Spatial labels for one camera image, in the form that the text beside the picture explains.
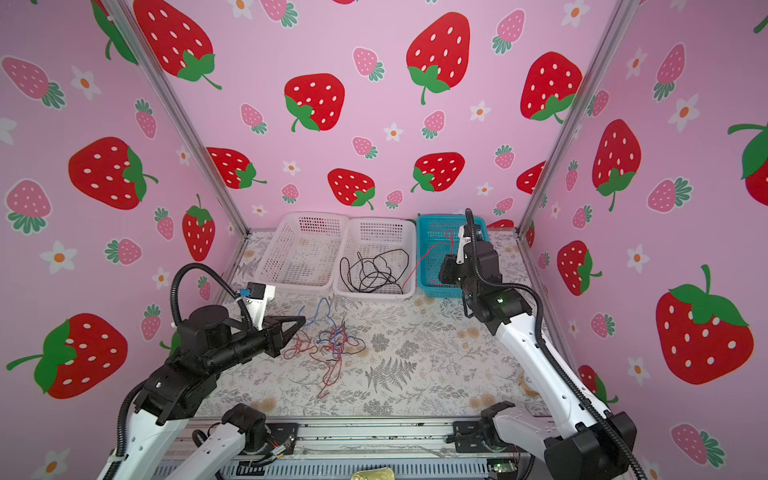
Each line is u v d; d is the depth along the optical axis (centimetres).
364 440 76
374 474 66
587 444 37
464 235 66
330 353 88
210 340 47
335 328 94
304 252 114
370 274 107
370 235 121
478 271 53
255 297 56
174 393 44
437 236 118
